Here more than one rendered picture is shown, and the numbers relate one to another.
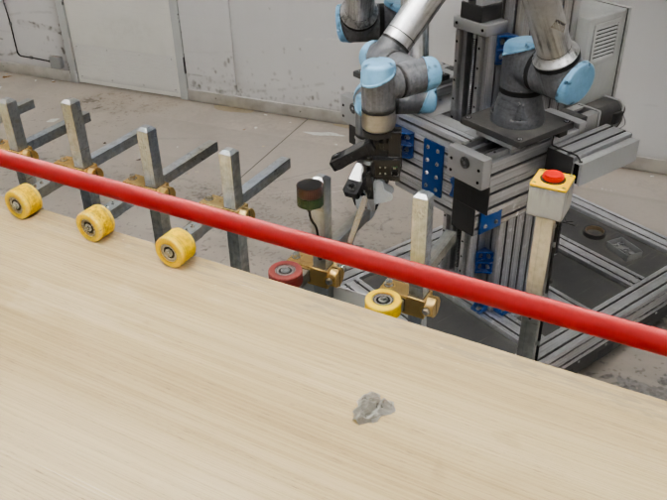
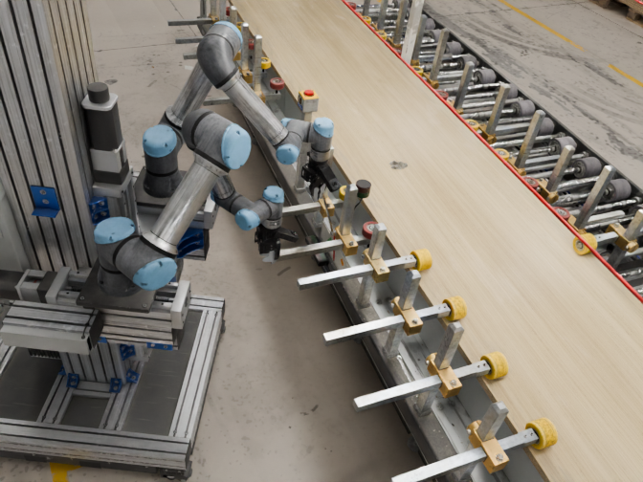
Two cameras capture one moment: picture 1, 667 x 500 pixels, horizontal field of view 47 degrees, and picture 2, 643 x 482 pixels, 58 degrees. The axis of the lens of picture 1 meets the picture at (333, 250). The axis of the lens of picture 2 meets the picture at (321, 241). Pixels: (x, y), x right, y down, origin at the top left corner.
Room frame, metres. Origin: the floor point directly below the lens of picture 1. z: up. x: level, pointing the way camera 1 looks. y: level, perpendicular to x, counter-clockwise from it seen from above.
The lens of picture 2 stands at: (3.08, 0.95, 2.44)
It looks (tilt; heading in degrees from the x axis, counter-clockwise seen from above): 42 degrees down; 214
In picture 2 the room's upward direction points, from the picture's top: 8 degrees clockwise
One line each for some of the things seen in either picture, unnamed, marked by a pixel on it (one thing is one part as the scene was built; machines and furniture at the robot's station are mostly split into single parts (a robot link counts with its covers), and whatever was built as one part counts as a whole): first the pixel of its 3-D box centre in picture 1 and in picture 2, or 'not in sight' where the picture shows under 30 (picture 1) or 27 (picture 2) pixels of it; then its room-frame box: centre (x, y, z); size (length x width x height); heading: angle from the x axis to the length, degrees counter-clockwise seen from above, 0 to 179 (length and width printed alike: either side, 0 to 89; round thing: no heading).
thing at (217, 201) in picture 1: (227, 211); (375, 264); (1.68, 0.26, 0.95); 0.13 x 0.06 x 0.05; 61
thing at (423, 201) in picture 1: (419, 285); (322, 191); (1.42, -0.19, 0.89); 0.03 x 0.03 x 0.48; 61
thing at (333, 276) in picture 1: (314, 271); (345, 239); (1.56, 0.05, 0.85); 0.13 x 0.06 x 0.05; 61
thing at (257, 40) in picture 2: not in sight; (256, 77); (0.94, -1.06, 0.92); 0.03 x 0.03 x 0.48; 61
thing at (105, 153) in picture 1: (89, 161); (429, 383); (1.98, 0.69, 0.95); 0.50 x 0.04 x 0.04; 151
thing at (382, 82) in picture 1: (379, 85); (321, 134); (1.60, -0.11, 1.30); 0.09 x 0.08 x 0.11; 121
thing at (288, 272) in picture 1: (286, 288); (370, 236); (1.47, 0.11, 0.85); 0.08 x 0.08 x 0.11
